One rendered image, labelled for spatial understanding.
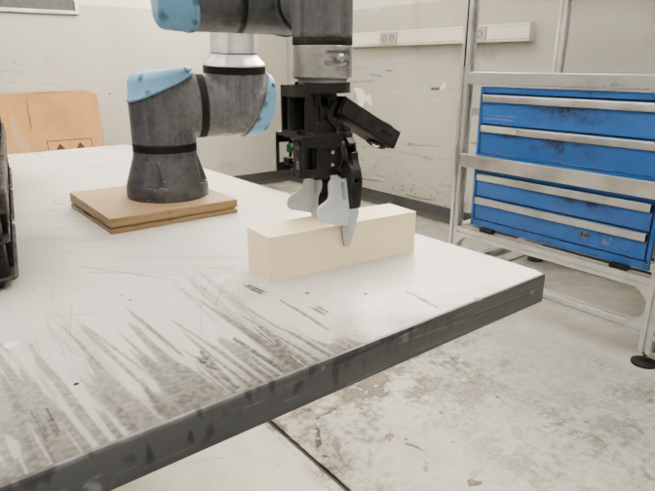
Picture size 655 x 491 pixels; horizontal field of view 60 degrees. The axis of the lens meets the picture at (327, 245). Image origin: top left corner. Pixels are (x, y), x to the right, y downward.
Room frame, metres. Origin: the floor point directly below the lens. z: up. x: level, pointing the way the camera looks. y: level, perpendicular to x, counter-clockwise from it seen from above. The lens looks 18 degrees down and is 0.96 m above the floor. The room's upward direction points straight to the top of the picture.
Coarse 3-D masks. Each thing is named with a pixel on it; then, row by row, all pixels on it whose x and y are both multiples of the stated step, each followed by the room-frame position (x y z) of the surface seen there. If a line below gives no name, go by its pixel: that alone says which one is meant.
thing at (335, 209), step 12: (336, 180) 0.72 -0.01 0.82; (336, 192) 0.71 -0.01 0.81; (324, 204) 0.70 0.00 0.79; (336, 204) 0.71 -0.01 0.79; (348, 204) 0.71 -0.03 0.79; (324, 216) 0.69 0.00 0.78; (336, 216) 0.70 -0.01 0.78; (348, 216) 0.71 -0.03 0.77; (348, 228) 0.71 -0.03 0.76; (348, 240) 0.71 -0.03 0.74
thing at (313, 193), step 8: (328, 176) 0.77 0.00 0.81; (304, 184) 0.76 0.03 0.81; (312, 184) 0.77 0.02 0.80; (320, 184) 0.77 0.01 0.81; (296, 192) 0.76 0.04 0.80; (304, 192) 0.77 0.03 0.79; (312, 192) 0.77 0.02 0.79; (320, 192) 0.77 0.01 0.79; (288, 200) 0.76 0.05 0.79; (296, 200) 0.76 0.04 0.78; (304, 200) 0.77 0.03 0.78; (312, 200) 0.78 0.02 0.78; (320, 200) 0.77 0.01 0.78; (296, 208) 0.77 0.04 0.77; (304, 208) 0.77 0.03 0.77; (312, 208) 0.78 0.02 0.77
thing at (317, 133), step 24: (288, 96) 0.71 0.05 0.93; (312, 96) 0.71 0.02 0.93; (336, 96) 0.74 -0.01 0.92; (288, 120) 0.72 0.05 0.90; (312, 120) 0.71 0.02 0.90; (336, 120) 0.73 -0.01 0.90; (288, 144) 0.73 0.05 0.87; (312, 144) 0.69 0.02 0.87; (336, 144) 0.71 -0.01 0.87; (288, 168) 0.75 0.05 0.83; (312, 168) 0.70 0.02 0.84; (336, 168) 0.72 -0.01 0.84
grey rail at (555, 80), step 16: (480, 80) 2.27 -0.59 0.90; (496, 80) 2.21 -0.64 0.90; (512, 80) 2.15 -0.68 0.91; (528, 80) 2.10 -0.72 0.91; (544, 80) 2.05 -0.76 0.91; (560, 80) 2.00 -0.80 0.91; (576, 80) 1.96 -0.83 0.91; (592, 80) 1.92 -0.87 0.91; (608, 80) 1.87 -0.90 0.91; (624, 80) 1.84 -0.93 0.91; (640, 80) 1.80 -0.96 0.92
